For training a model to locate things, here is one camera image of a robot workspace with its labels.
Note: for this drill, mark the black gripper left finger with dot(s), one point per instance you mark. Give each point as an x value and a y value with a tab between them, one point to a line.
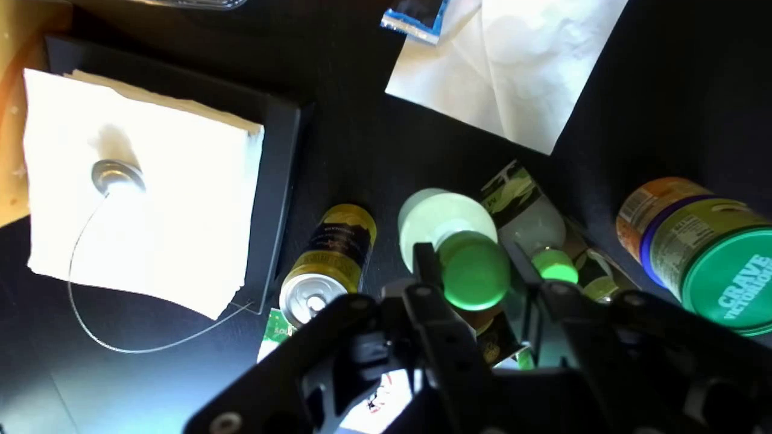
424	273

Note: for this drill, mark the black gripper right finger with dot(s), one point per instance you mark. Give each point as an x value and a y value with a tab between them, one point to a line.
546	303

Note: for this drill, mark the dark cardboard bottle crate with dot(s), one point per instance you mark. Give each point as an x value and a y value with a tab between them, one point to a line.
515	188

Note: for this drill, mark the yellow black drink can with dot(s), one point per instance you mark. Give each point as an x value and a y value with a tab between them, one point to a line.
340	242

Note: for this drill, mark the green white flat packet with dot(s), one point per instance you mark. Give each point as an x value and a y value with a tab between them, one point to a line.
275	333

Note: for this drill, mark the black napkin holder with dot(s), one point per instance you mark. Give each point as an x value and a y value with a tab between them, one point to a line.
277	176

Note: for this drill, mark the can with green lid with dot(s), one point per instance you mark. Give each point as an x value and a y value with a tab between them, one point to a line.
723	281

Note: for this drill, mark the white plastic bag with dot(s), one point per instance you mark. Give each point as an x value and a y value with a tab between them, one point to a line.
521	74

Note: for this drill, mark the blue snack packet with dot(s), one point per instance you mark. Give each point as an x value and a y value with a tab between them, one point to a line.
413	15

